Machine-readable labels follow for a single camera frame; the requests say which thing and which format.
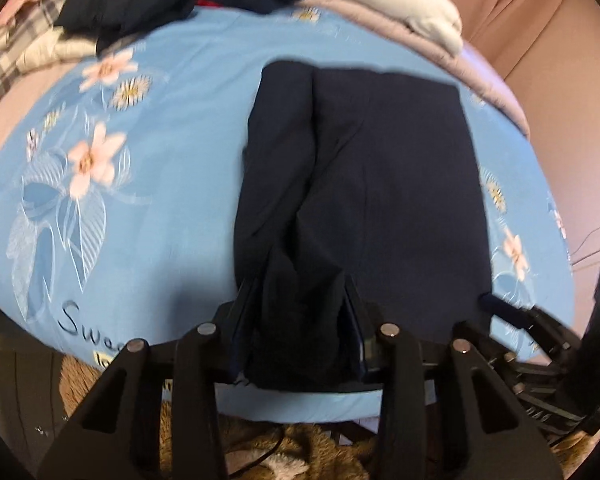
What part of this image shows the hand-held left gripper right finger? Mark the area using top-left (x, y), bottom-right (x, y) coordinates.
top-left (342, 280), bottom-right (563, 480)

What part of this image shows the crumpled dark navy garment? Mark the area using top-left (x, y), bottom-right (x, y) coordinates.
top-left (55, 0), bottom-right (198, 56)

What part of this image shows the folded pink quilt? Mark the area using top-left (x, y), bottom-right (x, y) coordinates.
top-left (290, 0), bottom-right (531, 136)

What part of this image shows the white pillow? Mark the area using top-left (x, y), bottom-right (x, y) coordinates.
top-left (305, 0), bottom-right (463, 56)

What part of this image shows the black cable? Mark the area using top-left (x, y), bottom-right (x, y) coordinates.
top-left (225, 435), bottom-right (286, 478)

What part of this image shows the blue floral bed sheet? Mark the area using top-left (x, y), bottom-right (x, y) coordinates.
top-left (0, 5), bottom-right (576, 423)

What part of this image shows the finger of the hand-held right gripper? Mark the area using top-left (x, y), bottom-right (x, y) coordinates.
top-left (485, 345), bottom-right (600, 443)
top-left (480, 294), bottom-right (583, 361)

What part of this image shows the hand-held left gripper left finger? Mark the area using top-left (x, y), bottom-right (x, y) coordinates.
top-left (36, 277), bottom-right (261, 480)

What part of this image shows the navy collared shirt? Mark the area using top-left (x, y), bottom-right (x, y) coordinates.
top-left (232, 60), bottom-right (496, 393)

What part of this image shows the white cloth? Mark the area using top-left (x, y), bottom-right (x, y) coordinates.
top-left (20, 30), bottom-right (98, 68)

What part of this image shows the brown fluffy rug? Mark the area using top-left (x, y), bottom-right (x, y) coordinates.
top-left (55, 355), bottom-right (600, 480)

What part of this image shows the pink curtain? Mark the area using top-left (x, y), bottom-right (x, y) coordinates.
top-left (425, 0), bottom-right (596, 81)

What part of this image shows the grey plaid cloth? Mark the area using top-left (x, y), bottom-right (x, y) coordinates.
top-left (0, 0), bottom-right (76, 111)

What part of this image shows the thin wall cable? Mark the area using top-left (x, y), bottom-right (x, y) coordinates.
top-left (570, 217), bottom-right (600, 266)

